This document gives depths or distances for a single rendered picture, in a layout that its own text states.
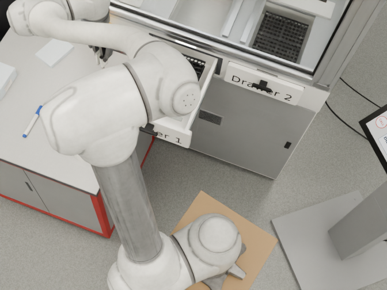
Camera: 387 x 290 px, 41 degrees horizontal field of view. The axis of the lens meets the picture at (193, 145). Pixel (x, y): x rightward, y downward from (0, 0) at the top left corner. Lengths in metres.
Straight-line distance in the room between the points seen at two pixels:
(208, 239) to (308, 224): 1.31
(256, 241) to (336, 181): 1.19
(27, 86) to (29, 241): 0.87
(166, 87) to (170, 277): 0.60
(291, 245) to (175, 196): 0.63
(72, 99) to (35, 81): 1.10
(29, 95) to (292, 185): 1.42
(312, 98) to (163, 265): 0.90
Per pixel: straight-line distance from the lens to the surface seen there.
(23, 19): 1.48
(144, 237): 1.28
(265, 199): 2.69
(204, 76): 1.96
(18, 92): 2.07
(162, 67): 1.02
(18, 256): 2.63
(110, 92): 0.98
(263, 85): 1.89
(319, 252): 2.64
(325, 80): 1.85
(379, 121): 1.83
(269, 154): 2.43
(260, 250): 1.71
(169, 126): 1.75
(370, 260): 2.71
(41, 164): 1.91
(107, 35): 1.27
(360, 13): 1.57
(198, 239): 1.41
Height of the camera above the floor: 2.49
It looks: 65 degrees down
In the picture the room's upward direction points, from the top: 9 degrees clockwise
